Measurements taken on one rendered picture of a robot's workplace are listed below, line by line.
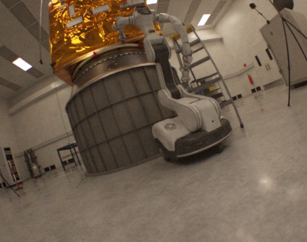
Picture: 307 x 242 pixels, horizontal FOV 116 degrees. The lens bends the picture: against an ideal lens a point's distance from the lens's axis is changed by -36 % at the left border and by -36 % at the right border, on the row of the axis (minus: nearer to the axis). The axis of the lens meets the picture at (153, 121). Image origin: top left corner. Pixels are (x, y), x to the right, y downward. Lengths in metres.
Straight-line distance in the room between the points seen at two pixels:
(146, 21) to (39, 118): 8.68
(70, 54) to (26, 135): 8.01
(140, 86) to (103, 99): 0.49
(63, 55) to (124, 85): 1.33
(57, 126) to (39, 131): 1.36
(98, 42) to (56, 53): 0.75
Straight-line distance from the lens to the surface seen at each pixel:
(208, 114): 1.04
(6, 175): 8.77
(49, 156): 9.16
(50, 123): 9.05
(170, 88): 1.36
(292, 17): 3.57
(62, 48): 2.85
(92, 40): 2.68
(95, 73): 2.16
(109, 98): 1.90
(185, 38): 1.45
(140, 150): 1.82
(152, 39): 1.45
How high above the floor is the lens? 0.33
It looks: 3 degrees up
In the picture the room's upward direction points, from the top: 21 degrees counter-clockwise
